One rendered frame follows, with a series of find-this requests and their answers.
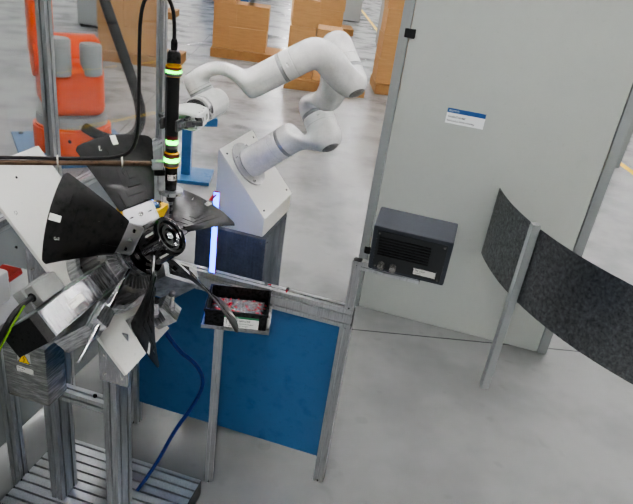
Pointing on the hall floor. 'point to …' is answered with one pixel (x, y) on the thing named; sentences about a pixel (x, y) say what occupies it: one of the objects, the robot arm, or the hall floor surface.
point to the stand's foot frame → (166, 489)
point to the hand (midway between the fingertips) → (171, 123)
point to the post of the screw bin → (214, 403)
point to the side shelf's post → (12, 425)
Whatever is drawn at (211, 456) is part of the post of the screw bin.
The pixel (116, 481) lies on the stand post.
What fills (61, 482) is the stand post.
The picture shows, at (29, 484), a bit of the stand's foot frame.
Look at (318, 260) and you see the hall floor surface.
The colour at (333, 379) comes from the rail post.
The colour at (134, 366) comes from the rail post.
